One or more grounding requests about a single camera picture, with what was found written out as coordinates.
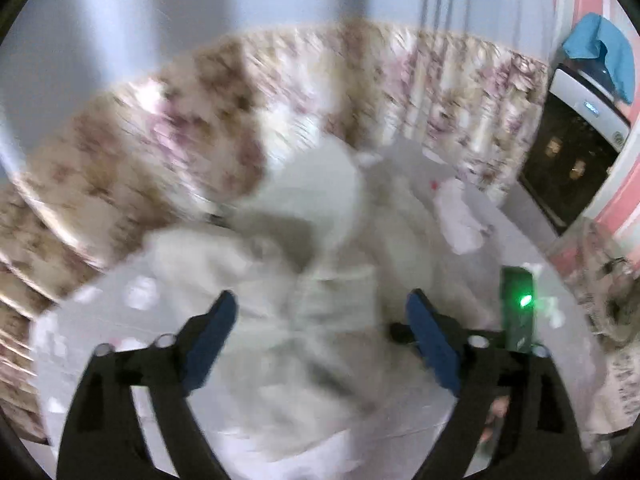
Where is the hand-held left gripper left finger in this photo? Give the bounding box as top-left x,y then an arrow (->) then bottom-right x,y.
56,289 -> 239,480

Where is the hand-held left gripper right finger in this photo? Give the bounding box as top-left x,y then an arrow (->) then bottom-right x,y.
404,287 -> 586,480

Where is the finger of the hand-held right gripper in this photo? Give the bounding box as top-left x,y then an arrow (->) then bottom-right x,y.
389,322 -> 418,347

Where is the pale green hooded sweatshirt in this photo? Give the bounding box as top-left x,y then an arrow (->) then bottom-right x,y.
145,137 -> 501,466

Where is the person's right hand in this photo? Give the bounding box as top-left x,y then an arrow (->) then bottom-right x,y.
479,395 -> 511,446

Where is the floral patterned cloth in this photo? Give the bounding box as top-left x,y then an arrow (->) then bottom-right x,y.
570,220 -> 640,441

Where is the white and black appliance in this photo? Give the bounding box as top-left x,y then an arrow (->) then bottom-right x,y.
517,60 -> 633,237

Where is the floral curtain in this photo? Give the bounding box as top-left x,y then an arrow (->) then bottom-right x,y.
0,17 -> 551,441

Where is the blue cloth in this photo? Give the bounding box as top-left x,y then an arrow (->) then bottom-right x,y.
562,12 -> 637,106

